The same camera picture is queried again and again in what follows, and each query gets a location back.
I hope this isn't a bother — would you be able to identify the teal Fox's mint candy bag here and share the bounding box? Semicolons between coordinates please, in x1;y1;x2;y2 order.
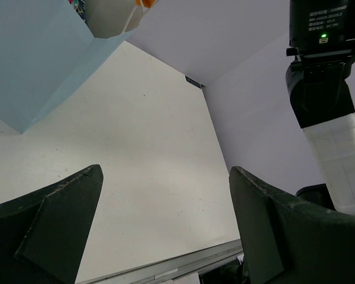
68;0;86;21

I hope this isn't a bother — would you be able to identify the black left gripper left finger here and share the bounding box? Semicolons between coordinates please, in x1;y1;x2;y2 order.
0;164;104;283

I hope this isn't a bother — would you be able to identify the aluminium front frame rail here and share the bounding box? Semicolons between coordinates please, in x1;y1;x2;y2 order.
84;239;243;283

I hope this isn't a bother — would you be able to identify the orange Kettle chips bag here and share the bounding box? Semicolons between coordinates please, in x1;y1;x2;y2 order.
135;0;158;9

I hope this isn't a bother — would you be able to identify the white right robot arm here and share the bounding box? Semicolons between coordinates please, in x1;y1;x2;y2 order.
286;1;355;215

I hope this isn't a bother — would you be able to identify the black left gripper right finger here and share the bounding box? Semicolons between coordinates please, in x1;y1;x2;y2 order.
229;167;355;283

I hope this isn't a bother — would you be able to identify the light blue paper bag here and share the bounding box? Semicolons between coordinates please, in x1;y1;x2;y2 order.
0;0;150;133

